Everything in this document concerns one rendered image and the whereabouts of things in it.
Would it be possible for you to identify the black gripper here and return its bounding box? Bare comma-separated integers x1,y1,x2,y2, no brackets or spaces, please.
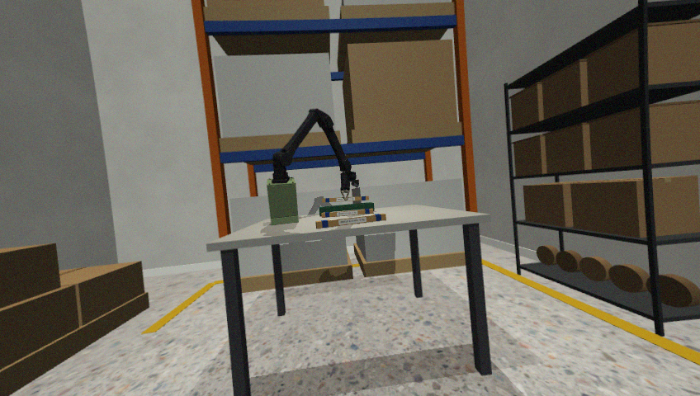
340,180,350,200

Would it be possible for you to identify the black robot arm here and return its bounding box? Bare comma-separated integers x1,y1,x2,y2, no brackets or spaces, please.
272,109,359,188

